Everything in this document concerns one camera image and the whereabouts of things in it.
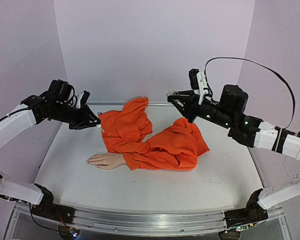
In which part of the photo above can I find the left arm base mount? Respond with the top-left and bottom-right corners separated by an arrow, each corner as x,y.
30,183 -> 75,224

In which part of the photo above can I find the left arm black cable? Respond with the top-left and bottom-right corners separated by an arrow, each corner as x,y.
64,86 -> 78,106

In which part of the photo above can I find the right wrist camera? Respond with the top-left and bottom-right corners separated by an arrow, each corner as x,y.
188,68 -> 213,105

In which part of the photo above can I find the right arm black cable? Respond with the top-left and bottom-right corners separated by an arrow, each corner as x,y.
204,56 -> 296,130

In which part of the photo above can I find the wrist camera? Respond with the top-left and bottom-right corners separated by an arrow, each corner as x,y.
72,90 -> 91,109
188,68 -> 213,105

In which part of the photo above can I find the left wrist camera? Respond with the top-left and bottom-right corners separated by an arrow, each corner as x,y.
72,90 -> 91,109

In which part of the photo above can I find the orange cloth garment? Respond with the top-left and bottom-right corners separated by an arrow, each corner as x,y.
98,97 -> 210,171

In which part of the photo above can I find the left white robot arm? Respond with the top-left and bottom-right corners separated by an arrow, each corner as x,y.
0,79 -> 101,219

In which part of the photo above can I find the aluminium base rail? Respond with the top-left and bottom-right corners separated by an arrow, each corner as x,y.
4,202 -> 291,240

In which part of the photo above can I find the mannequin hand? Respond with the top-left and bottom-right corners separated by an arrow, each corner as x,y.
86,153 -> 127,170

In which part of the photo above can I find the white nail polish cap brush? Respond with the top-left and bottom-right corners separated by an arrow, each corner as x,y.
97,124 -> 105,133

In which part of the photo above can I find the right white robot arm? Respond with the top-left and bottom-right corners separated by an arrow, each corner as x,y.
167,84 -> 300,210

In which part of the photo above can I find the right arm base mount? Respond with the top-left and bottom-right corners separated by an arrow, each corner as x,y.
224,188 -> 268,229

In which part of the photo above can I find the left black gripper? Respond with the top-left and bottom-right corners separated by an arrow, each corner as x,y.
53,103 -> 101,132

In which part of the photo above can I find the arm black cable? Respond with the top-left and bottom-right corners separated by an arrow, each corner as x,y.
204,56 -> 296,130
64,86 -> 78,106

